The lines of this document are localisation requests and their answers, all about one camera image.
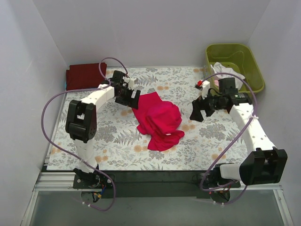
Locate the olive green plastic bin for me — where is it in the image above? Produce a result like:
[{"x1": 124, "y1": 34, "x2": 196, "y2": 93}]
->
[{"x1": 204, "y1": 43, "x2": 265, "y2": 94}]

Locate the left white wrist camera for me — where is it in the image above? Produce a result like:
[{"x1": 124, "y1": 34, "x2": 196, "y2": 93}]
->
[{"x1": 124, "y1": 77, "x2": 137, "y2": 89}]

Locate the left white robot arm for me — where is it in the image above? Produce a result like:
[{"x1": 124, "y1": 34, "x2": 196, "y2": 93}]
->
[{"x1": 65, "y1": 71, "x2": 141, "y2": 188}]

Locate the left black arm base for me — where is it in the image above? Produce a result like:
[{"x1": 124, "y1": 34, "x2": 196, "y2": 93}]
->
[{"x1": 72, "y1": 168, "x2": 115, "y2": 189}]

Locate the folded dark red t-shirt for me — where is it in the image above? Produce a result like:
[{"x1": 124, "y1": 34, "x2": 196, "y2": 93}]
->
[{"x1": 66, "y1": 63, "x2": 104, "y2": 90}]

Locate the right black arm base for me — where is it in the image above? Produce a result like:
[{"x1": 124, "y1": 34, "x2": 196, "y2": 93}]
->
[{"x1": 191, "y1": 173, "x2": 232, "y2": 189}]

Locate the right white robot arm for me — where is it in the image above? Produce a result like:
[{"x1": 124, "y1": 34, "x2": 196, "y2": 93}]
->
[{"x1": 190, "y1": 77, "x2": 287, "y2": 189}]

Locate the aluminium frame rail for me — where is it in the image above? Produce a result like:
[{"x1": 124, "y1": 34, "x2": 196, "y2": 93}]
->
[{"x1": 22, "y1": 152, "x2": 296, "y2": 226}]

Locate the white cloth in bin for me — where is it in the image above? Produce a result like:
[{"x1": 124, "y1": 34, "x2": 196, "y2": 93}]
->
[{"x1": 210, "y1": 62, "x2": 245, "y2": 90}]

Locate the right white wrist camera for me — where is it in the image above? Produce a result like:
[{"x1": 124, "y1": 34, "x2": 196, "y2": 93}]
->
[{"x1": 195, "y1": 80, "x2": 211, "y2": 99}]

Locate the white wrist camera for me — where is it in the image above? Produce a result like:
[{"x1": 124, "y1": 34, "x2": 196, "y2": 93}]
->
[
  {"x1": 124, "y1": 77, "x2": 137, "y2": 89},
  {"x1": 195, "y1": 80, "x2": 211, "y2": 99}
]

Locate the bright red t-shirt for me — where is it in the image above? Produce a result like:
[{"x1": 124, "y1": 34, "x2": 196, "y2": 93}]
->
[{"x1": 133, "y1": 92, "x2": 185, "y2": 152}]

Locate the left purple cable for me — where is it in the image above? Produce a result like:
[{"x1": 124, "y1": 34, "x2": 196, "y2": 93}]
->
[{"x1": 41, "y1": 57, "x2": 129, "y2": 212}]

